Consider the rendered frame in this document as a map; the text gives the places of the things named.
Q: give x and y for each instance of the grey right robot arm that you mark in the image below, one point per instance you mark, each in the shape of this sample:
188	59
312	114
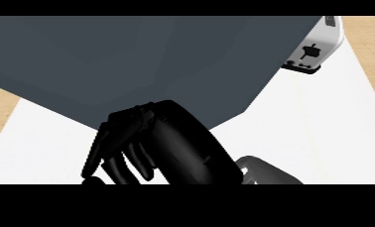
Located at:
273	173

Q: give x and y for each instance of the white toaster with black base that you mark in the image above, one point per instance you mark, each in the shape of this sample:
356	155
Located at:
328	41

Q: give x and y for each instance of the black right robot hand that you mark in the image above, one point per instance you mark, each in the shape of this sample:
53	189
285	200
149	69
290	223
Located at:
185	145

